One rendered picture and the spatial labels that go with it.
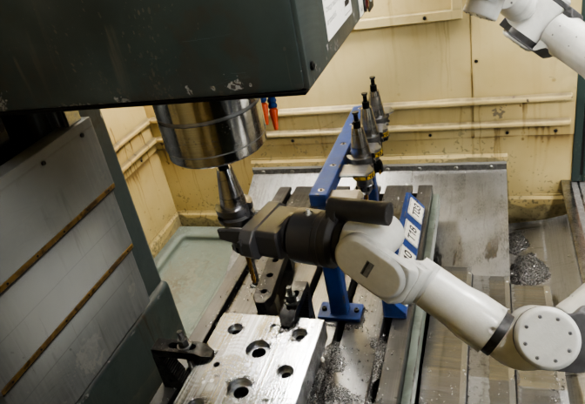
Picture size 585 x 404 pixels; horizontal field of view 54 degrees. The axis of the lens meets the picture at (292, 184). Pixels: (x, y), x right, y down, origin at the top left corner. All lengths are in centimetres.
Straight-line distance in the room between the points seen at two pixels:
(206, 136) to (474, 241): 116
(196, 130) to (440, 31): 113
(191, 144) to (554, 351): 55
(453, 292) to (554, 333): 13
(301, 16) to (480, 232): 127
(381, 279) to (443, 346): 66
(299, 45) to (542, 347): 47
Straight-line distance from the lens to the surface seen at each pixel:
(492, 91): 186
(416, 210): 160
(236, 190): 92
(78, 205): 129
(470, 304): 82
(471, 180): 194
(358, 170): 124
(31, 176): 120
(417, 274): 80
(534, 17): 136
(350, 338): 129
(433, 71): 185
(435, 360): 140
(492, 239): 182
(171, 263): 227
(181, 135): 83
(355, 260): 81
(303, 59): 67
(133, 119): 216
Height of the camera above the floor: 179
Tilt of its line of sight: 28 degrees down
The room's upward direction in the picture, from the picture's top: 11 degrees counter-clockwise
